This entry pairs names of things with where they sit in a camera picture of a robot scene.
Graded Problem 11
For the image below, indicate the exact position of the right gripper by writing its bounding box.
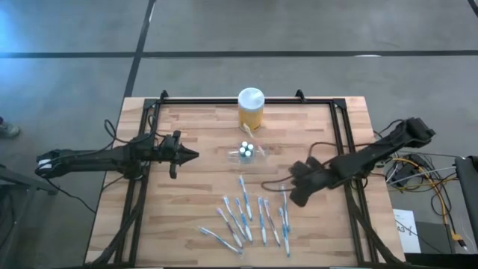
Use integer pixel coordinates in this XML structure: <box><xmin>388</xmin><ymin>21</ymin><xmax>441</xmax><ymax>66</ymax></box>
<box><xmin>289</xmin><ymin>155</ymin><xmax>338</xmax><ymax>208</ymax></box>

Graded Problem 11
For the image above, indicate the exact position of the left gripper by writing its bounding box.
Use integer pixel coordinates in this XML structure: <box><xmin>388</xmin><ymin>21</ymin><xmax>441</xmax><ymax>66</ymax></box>
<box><xmin>150</xmin><ymin>129</ymin><xmax>200</xmax><ymax>180</ymax></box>

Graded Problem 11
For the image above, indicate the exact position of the yellow wipes canister white lid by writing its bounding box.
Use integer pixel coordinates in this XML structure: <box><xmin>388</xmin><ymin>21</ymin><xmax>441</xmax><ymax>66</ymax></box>
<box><xmin>237</xmin><ymin>87</ymin><xmax>266</xmax><ymax>134</ymax></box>

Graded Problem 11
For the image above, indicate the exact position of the white paper sheet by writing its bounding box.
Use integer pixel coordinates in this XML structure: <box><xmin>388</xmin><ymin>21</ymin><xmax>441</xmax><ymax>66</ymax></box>
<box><xmin>393</xmin><ymin>208</ymin><xmax>422</xmax><ymax>255</ymax></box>

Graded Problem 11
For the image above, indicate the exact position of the dark grey equipment case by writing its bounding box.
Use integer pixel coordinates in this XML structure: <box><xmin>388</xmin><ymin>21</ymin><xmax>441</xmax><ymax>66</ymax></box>
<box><xmin>404</xmin><ymin>220</ymin><xmax>478</xmax><ymax>269</ymax></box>

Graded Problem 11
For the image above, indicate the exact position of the dark grey side stand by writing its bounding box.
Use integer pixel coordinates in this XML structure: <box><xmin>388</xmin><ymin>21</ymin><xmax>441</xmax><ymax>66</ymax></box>
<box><xmin>0</xmin><ymin>164</ymin><xmax>60</xmax><ymax>269</ymax></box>

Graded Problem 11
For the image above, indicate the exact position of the person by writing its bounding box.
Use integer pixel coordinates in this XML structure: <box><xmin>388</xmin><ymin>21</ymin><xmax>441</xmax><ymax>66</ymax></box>
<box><xmin>0</xmin><ymin>116</ymin><xmax>22</xmax><ymax>138</ymax></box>

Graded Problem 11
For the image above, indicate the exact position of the black metal table frame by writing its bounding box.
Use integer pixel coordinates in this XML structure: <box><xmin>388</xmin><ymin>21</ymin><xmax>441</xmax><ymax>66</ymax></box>
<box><xmin>84</xmin><ymin>89</ymin><xmax>407</xmax><ymax>268</ymax></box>

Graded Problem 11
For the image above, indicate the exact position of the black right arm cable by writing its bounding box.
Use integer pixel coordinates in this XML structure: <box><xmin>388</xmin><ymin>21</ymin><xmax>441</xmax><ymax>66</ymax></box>
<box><xmin>260</xmin><ymin>140</ymin><xmax>374</xmax><ymax>194</ymax></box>

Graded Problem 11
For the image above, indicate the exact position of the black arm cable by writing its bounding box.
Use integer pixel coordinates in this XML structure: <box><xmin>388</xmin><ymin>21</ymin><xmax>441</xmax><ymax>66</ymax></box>
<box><xmin>260</xmin><ymin>140</ymin><xmax>374</xmax><ymax>194</ymax></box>
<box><xmin>103</xmin><ymin>114</ymin><xmax>160</xmax><ymax>149</ymax></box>

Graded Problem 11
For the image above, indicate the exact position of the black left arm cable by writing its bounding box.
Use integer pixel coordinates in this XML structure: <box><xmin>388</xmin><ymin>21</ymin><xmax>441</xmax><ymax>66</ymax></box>
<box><xmin>103</xmin><ymin>114</ymin><xmax>160</xmax><ymax>149</ymax></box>

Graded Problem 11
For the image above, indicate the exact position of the grey cable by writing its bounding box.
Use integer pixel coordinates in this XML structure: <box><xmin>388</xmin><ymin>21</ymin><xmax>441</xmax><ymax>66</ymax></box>
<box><xmin>388</xmin><ymin>166</ymin><xmax>457</xmax><ymax>186</ymax></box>

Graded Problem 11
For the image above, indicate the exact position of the black power cable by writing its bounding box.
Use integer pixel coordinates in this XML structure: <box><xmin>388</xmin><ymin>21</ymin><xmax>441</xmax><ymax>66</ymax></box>
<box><xmin>373</xmin><ymin>130</ymin><xmax>460</xmax><ymax>225</ymax></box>

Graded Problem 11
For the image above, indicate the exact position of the yellow cable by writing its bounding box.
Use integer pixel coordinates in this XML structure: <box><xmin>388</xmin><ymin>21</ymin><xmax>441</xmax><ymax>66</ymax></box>
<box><xmin>391</xmin><ymin>156</ymin><xmax>468</xmax><ymax>250</ymax></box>

